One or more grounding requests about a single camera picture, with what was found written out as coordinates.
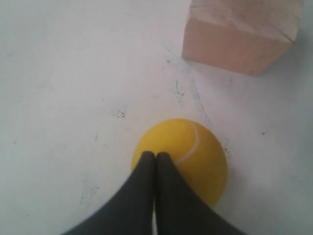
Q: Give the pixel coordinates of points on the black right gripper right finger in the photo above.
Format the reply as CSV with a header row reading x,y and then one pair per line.
x,y
179,210

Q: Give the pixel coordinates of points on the light wooden cube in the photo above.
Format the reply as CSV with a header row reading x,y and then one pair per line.
x,y
243,36

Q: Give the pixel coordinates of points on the yellow tennis ball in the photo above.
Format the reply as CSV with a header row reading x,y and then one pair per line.
x,y
196,152

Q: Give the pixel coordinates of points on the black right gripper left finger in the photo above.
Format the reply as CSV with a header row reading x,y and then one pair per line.
x,y
130,210

